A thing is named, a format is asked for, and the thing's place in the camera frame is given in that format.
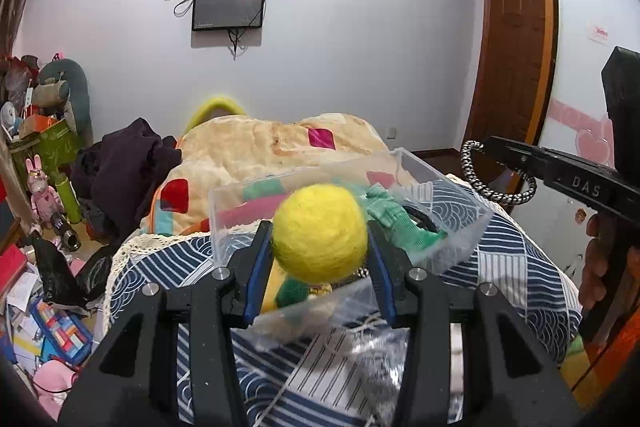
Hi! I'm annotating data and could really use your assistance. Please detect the yellow fuzzy cloth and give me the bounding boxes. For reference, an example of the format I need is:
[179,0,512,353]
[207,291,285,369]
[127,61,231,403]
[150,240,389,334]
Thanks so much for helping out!
[184,94,249,134]

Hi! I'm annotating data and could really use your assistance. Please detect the blue white patterned bedcover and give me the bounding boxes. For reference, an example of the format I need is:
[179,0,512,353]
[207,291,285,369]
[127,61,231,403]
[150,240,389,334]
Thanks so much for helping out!
[105,174,583,427]

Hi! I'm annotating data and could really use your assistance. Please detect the pink rabbit figure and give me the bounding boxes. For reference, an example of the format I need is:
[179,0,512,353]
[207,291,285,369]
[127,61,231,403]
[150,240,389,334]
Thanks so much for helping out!
[25,156,67,229]

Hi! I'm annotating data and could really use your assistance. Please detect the colourful checked pencil case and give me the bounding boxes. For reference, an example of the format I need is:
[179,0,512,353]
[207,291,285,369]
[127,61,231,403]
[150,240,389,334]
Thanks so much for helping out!
[28,296,97,366]

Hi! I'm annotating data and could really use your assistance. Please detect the yellow green soft toy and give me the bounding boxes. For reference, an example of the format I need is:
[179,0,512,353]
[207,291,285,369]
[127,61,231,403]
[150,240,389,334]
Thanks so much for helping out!
[264,261,335,314]

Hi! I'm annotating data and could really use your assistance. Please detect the green bottle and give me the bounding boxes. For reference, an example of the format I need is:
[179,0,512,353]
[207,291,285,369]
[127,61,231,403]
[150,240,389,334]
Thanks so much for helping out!
[54,172,84,225]

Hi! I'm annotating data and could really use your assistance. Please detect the black monitor cables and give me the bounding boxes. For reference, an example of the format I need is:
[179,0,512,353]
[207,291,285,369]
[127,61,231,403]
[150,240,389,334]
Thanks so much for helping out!
[163,0,251,60]

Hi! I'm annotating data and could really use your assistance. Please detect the black cylinder flashlight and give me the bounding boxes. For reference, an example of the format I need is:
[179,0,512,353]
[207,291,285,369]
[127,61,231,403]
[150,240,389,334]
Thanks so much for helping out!
[49,211,82,253]

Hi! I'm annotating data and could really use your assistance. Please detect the green knitted cloth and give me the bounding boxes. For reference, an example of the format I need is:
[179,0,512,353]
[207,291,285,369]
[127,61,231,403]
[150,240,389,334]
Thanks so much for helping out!
[364,184,449,259]

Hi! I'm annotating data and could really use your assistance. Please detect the small black wall monitor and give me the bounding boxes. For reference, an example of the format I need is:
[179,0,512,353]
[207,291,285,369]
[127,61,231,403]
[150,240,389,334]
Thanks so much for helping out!
[192,0,267,32]

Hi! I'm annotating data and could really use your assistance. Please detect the person's right hand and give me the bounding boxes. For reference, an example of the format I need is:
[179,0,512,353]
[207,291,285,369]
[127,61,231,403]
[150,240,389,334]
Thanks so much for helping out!
[578,214,612,309]

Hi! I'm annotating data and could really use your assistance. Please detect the grey plush toy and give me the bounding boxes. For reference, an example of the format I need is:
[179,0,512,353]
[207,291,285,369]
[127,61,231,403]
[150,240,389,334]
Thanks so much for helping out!
[36,57,94,145]

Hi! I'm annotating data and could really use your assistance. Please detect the yellow felt ball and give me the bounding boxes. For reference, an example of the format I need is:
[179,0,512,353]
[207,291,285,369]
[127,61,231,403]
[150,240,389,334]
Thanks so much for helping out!
[272,184,370,286]

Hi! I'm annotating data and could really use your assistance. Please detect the black plastic bag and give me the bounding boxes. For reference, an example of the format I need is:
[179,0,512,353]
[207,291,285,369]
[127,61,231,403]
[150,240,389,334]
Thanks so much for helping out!
[29,231,115,314]

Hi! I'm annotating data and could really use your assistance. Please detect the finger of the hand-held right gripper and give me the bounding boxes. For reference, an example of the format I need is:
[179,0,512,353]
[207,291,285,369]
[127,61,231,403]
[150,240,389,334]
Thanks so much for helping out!
[484,135,548,188]

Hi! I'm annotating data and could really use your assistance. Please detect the white wardrobe door pink hearts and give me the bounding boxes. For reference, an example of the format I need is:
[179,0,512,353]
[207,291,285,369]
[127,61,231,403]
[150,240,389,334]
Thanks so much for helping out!
[537,0,640,278]

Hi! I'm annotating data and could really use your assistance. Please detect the dark purple clothing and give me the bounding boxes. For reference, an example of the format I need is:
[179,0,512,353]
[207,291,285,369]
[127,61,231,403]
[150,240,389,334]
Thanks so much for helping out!
[71,117,184,244]

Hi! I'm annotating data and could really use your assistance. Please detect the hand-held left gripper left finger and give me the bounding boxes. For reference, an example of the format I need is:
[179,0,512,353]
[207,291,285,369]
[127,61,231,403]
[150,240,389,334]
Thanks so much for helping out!
[59,221,274,427]

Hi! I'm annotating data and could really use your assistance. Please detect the red book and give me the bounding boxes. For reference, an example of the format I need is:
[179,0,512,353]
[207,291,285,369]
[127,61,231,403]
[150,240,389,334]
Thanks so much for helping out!
[0,243,29,299]

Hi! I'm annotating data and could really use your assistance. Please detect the pink soft item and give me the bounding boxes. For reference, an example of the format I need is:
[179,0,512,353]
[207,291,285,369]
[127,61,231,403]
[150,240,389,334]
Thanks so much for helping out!
[31,358,85,422]

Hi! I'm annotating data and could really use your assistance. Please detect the green cardboard box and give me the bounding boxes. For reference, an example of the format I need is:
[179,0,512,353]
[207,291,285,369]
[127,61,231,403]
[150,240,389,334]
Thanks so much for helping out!
[7,119,84,180]

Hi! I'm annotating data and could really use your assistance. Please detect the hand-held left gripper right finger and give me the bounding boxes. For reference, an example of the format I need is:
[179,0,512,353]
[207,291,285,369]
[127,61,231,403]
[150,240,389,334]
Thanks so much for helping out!
[366,226,584,427]

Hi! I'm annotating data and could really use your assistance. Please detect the black white braided cord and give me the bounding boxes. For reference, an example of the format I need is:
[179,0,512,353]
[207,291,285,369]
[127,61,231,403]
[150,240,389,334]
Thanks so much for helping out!
[459,139,537,207]

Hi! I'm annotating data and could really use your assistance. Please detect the brown wooden door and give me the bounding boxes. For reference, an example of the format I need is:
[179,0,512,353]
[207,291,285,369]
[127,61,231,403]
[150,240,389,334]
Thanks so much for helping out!
[469,0,547,154]

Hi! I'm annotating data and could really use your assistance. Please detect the clear plastic container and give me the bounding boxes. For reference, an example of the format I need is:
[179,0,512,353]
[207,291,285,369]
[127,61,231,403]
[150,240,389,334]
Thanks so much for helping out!
[209,148,494,352]

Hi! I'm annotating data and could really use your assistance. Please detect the beige patchwork blanket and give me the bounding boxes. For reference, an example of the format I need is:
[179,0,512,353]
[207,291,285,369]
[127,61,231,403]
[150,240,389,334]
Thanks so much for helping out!
[149,111,422,239]

